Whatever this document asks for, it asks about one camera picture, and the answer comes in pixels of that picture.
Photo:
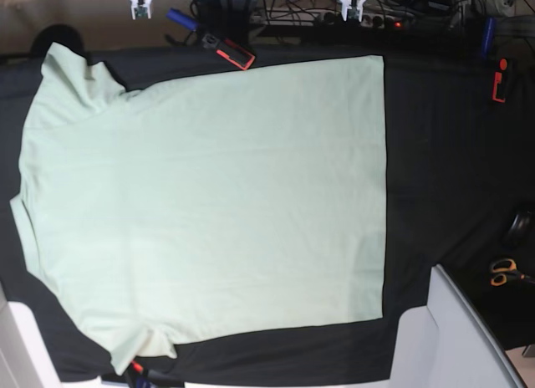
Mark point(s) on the light green T-shirt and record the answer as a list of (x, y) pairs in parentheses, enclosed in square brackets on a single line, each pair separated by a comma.
[(206, 206)]

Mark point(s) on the white power strip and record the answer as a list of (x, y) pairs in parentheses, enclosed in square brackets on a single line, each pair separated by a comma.
[(294, 17)]

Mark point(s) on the black table cloth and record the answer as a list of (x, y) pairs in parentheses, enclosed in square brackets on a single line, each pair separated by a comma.
[(459, 166)]

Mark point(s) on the red clamp bottom edge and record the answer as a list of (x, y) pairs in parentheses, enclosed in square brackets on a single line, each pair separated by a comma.
[(137, 376)]

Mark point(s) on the white chair right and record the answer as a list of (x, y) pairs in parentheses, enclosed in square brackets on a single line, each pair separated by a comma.
[(445, 344)]

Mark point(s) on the white chair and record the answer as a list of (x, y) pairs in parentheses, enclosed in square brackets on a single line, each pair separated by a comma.
[(25, 362), (445, 344)]

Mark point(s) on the black tape roll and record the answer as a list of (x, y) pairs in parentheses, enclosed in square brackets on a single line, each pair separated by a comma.
[(518, 228)]

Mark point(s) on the red and black clamp right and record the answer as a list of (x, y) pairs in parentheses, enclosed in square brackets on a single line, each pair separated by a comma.
[(500, 81)]

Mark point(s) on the blue cylinder right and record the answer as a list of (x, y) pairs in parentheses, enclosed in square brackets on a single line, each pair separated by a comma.
[(487, 36)]

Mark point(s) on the white chair left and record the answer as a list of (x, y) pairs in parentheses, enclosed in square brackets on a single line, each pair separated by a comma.
[(25, 362)]

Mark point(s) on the blue handle clamp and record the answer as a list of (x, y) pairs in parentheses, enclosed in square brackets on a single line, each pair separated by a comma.
[(184, 20)]

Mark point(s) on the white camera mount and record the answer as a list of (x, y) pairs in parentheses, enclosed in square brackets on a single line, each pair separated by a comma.
[(349, 5), (142, 3)]

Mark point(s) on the orange handled scissors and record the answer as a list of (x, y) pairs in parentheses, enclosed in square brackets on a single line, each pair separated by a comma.
[(504, 271)]

